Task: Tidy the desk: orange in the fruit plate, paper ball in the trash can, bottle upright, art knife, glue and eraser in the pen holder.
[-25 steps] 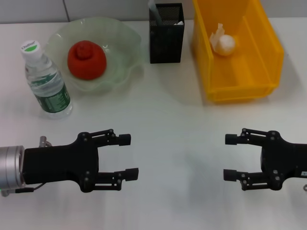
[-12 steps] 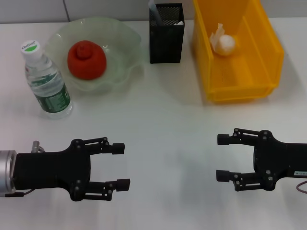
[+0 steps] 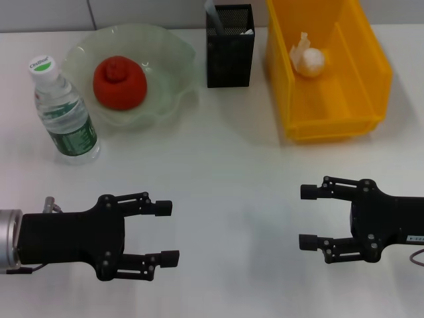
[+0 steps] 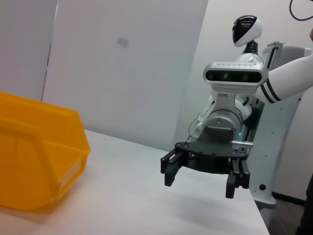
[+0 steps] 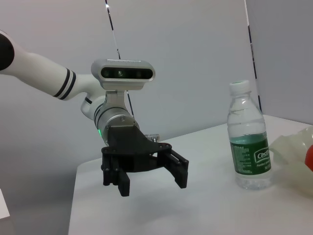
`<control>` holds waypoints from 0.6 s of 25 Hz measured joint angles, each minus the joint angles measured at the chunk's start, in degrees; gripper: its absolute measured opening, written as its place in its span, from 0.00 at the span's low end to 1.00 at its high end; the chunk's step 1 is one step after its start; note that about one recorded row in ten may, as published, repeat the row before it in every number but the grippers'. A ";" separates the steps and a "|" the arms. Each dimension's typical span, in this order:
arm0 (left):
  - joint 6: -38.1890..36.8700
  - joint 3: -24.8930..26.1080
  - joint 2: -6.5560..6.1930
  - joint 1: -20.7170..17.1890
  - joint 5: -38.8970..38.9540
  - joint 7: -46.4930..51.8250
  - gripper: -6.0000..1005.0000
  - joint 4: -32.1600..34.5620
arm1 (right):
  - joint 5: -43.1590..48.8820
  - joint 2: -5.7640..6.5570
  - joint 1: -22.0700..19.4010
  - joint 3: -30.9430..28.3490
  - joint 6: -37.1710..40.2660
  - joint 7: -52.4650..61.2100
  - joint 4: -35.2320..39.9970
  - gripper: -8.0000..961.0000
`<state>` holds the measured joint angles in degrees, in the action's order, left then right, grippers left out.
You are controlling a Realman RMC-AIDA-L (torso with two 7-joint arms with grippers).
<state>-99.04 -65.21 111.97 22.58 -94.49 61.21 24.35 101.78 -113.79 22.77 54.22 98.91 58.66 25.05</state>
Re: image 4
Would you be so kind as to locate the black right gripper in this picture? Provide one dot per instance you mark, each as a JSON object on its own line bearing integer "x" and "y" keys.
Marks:
{"x": 212, "y": 154}

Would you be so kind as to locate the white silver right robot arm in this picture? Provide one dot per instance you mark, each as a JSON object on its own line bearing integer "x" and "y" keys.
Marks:
{"x": 288, "y": 80}

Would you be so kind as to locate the person in dark clothes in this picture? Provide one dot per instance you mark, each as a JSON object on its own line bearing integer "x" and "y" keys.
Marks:
{"x": 308, "y": 208}

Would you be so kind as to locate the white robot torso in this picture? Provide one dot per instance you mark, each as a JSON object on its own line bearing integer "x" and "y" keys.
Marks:
{"x": 247, "y": 58}

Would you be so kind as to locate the black white robot head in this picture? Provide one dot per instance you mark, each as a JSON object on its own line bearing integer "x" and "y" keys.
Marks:
{"x": 245, "y": 29}

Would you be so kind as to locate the yellow plastic bin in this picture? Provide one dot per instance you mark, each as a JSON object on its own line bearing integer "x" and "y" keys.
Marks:
{"x": 29, "y": 151}

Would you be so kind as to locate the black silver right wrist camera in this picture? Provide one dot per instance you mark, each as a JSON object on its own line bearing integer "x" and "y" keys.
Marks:
{"x": 234, "y": 76}

